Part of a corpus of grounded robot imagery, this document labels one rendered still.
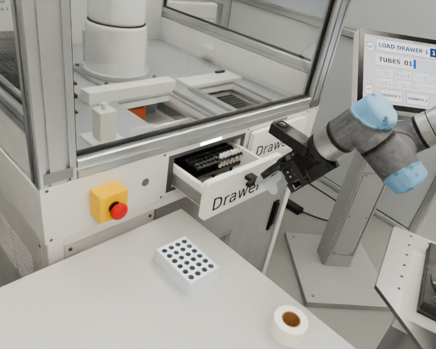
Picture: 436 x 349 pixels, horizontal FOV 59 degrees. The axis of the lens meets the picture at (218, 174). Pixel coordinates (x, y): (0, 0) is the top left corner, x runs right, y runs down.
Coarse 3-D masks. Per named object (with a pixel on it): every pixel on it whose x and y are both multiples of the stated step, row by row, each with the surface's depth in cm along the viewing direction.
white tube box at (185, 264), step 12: (180, 240) 92; (156, 252) 88; (168, 252) 88; (180, 252) 88; (192, 252) 91; (168, 264) 86; (180, 264) 85; (192, 264) 86; (204, 264) 86; (180, 276) 83; (192, 276) 83; (204, 276) 84; (216, 276) 87; (192, 288) 83
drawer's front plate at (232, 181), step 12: (276, 156) 107; (240, 168) 99; (252, 168) 101; (264, 168) 105; (216, 180) 92; (228, 180) 95; (240, 180) 99; (204, 192) 92; (216, 192) 94; (228, 192) 98; (240, 192) 102; (204, 204) 93; (216, 204) 97; (228, 204) 101; (204, 216) 95
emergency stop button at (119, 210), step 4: (116, 204) 84; (120, 204) 84; (124, 204) 85; (112, 208) 84; (116, 208) 83; (120, 208) 84; (124, 208) 85; (112, 212) 83; (116, 212) 84; (120, 212) 84; (124, 212) 85; (112, 216) 84; (116, 216) 84; (120, 216) 85; (124, 216) 86
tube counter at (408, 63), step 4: (404, 60) 150; (408, 60) 150; (412, 60) 151; (416, 60) 151; (420, 60) 151; (424, 60) 151; (404, 64) 150; (408, 64) 150; (412, 64) 150; (416, 64) 151; (420, 64) 151; (424, 64) 151; (428, 64) 151; (432, 64) 152; (408, 68) 150; (412, 68) 150; (416, 68) 150; (420, 68) 151; (424, 68) 151; (428, 68) 151; (432, 68) 151
